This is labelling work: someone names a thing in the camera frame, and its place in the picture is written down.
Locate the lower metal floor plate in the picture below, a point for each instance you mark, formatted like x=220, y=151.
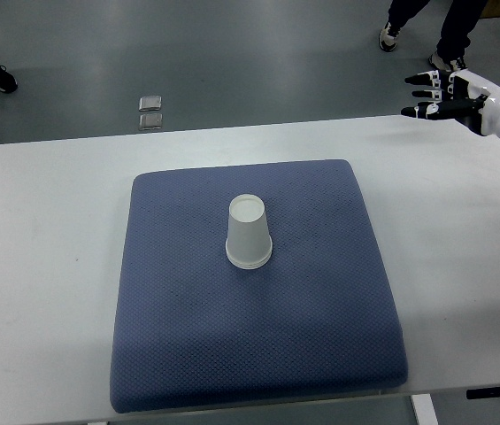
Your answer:
x=150, y=121

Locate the metal floor plate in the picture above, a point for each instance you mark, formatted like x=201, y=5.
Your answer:
x=150, y=103
x=150, y=121

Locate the upper metal floor plate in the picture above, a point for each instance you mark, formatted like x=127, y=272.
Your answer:
x=150, y=103

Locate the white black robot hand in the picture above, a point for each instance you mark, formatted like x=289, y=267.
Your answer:
x=463, y=96

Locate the person leg white shoe right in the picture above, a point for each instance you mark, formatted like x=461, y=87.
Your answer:
x=460, y=21

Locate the white table leg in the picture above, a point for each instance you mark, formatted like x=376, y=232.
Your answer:
x=424, y=410

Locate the person leg white shoe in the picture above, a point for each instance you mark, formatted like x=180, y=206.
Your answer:
x=460, y=21
x=399, y=13

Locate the person leg white shoe left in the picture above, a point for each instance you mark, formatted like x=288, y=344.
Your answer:
x=399, y=13

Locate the white paper cup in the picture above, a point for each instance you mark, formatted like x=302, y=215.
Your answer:
x=249, y=265
x=248, y=237

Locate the blue fabric cushion mat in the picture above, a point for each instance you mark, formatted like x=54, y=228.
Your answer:
x=191, y=329

